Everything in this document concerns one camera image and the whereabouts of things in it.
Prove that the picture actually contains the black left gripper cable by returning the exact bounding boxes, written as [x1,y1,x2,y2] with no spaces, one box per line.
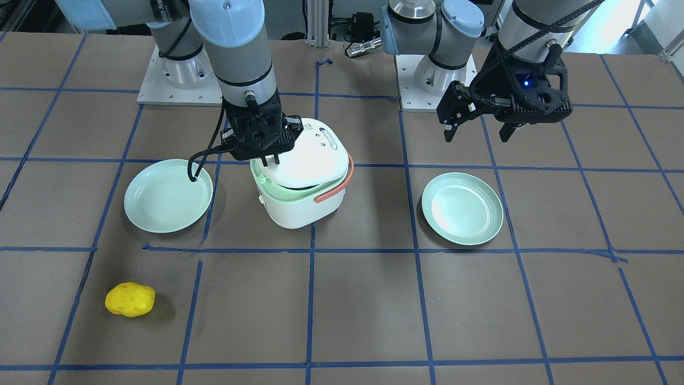
[470,0,607,107]

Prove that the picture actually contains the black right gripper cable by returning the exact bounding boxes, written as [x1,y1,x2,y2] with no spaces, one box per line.
[187,104,236,182]

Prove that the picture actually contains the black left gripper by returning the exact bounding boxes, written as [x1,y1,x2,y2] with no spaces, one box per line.
[436,42,572,142]

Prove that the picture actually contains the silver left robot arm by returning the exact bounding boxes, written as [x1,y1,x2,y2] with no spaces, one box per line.
[379,1,600,142]

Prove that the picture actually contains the light green plate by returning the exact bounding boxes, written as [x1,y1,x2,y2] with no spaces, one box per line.
[421,172,504,246]
[123,160,214,234]

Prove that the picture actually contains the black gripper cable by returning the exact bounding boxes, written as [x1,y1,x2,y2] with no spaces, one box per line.
[470,0,607,107]
[187,104,236,182]

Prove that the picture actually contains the aluminium frame post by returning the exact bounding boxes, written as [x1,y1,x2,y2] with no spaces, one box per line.
[304,1,331,50]

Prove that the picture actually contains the white rice cooker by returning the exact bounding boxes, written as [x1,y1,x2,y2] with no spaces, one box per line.
[250,118,354,229]

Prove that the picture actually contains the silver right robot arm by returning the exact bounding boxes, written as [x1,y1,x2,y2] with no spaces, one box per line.
[58,1,303,166]

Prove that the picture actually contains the yellow toy potato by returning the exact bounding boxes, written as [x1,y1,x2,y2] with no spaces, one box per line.
[104,282,156,318]

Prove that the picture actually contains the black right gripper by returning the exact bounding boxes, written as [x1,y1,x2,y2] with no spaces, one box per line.
[222,91,304,167]

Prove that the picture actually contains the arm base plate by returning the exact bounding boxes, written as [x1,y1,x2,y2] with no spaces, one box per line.
[394,53,477,112]
[137,46,222,106]

